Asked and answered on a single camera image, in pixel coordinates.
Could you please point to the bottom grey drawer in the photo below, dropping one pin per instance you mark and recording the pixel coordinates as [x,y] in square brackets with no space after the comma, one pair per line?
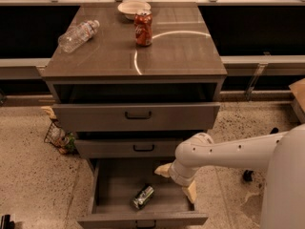
[117,180]

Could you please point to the grey drawer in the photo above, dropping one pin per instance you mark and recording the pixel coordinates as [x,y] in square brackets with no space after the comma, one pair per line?
[136,117]
[117,180]
[120,148]

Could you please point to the green soda can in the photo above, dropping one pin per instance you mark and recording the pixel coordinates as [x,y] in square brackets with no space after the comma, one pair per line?
[142,198]

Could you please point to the white bowl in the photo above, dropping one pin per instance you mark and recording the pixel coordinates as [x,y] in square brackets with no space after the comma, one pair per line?
[130,8]

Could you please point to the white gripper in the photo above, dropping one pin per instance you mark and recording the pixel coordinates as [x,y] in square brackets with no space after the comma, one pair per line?
[178,175]

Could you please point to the red soda can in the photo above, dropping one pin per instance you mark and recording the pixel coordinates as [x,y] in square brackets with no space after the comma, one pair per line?
[143,28]

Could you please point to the black object bottom left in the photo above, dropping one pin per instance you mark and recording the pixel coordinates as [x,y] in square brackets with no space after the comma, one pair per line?
[6,223]

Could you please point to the clear plastic water bottle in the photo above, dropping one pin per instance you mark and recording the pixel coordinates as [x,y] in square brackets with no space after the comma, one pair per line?
[77,36]

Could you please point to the grey drawer cabinet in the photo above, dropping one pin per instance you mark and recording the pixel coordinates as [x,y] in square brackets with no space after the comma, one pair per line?
[181,65]

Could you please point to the top grey drawer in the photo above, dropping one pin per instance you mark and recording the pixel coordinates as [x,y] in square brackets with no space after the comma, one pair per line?
[136,117]

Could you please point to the middle grey drawer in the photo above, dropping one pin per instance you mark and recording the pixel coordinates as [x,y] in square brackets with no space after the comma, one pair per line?
[120,148]

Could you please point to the wire basket with items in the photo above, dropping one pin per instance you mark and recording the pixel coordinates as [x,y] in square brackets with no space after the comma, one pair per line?
[57,137]

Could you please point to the wooden table corner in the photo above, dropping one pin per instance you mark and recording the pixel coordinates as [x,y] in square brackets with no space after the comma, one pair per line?
[298,104]

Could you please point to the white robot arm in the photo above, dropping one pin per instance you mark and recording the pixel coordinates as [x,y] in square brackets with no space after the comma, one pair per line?
[282,155]

